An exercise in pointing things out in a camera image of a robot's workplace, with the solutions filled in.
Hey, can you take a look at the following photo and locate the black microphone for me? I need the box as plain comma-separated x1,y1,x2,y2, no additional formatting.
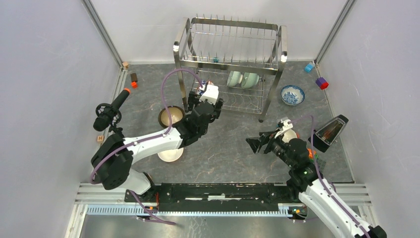
93,88,130,131

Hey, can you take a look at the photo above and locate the red purple block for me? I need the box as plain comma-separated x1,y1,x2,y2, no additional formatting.
315,77,329,90

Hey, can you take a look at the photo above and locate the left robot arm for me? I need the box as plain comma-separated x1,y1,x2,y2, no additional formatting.
90,87,224,202

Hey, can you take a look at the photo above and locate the green checked small bowl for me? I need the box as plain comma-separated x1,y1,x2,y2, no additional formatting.
226,71,242,87

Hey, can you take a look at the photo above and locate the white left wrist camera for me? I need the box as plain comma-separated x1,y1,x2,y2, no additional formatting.
196,84,219,105

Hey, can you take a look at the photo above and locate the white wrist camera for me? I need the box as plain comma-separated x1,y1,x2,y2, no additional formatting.
274,117,293,138
196,84,219,105

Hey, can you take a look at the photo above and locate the orange arch block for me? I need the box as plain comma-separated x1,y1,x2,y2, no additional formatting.
308,148,317,160

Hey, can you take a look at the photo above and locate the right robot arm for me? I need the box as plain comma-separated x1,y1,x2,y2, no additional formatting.
246,131,387,238

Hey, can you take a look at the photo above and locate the black metronome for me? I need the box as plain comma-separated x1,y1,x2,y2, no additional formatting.
308,115,349,153

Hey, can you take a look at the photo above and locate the black mini tripod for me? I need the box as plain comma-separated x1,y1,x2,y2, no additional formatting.
108,124,123,136

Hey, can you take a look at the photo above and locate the stainless steel dish rack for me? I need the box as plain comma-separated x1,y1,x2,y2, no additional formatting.
173,16,288,122

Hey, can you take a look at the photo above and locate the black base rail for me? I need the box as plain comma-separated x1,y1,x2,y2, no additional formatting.
139,183,300,212

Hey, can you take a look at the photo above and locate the teal glazed bowl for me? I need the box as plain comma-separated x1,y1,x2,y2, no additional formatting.
281,129,300,143

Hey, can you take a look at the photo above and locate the pale green bowl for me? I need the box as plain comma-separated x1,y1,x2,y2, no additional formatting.
241,72,260,89

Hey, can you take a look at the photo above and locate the grey lego baseplate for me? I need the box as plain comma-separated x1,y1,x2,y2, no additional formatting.
316,158,326,174

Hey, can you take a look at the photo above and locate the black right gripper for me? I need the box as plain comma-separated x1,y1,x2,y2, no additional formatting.
245,128,295,168

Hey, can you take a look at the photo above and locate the brown block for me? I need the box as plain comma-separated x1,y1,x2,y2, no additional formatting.
130,73,138,82

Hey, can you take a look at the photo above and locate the light blue block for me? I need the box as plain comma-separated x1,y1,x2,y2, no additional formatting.
304,62,315,72

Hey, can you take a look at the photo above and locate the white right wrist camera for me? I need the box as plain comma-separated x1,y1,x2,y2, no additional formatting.
274,117,293,138

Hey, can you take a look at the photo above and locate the blue white floral bowl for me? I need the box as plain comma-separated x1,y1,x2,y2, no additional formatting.
280,85,305,106

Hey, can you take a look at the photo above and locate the blue white zigzag bowl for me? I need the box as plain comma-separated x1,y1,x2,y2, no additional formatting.
201,80,213,89

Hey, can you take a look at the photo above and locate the black patterned bowl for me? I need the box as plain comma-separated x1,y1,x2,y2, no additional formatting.
158,106,185,128

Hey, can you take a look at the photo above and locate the orange bowl white inside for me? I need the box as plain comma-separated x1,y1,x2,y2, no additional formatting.
157,148,184,163

